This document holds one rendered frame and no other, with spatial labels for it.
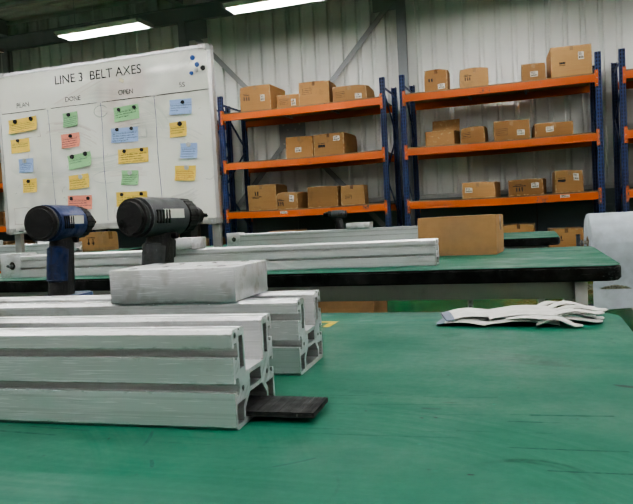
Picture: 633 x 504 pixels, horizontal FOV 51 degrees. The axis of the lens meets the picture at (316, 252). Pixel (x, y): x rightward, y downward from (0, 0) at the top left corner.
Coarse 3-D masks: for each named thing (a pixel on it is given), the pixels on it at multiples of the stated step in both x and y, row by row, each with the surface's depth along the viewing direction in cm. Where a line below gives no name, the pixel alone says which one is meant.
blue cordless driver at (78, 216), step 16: (32, 208) 106; (48, 208) 106; (64, 208) 110; (80, 208) 117; (32, 224) 106; (48, 224) 106; (64, 224) 108; (80, 224) 114; (48, 240) 108; (64, 240) 111; (48, 256) 109; (64, 256) 110; (48, 272) 109; (64, 272) 110; (48, 288) 110; (64, 288) 110
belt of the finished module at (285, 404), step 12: (252, 396) 63; (264, 396) 62; (276, 396) 62; (288, 396) 62; (300, 396) 62; (252, 408) 59; (264, 408) 58; (276, 408) 58; (288, 408) 58; (300, 408) 58; (312, 408) 58
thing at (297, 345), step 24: (0, 312) 84; (24, 312) 83; (48, 312) 82; (72, 312) 81; (96, 312) 80; (120, 312) 79; (144, 312) 78; (168, 312) 78; (192, 312) 77; (216, 312) 76; (240, 312) 75; (264, 312) 74; (288, 312) 74; (312, 312) 81; (288, 336) 74; (312, 336) 80; (288, 360) 74; (312, 360) 79
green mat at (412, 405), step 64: (384, 320) 109; (576, 320) 100; (320, 384) 70; (384, 384) 68; (448, 384) 67; (512, 384) 66; (576, 384) 64; (0, 448) 54; (64, 448) 54; (128, 448) 53; (192, 448) 52; (256, 448) 51; (320, 448) 50; (384, 448) 50; (448, 448) 49; (512, 448) 48; (576, 448) 48
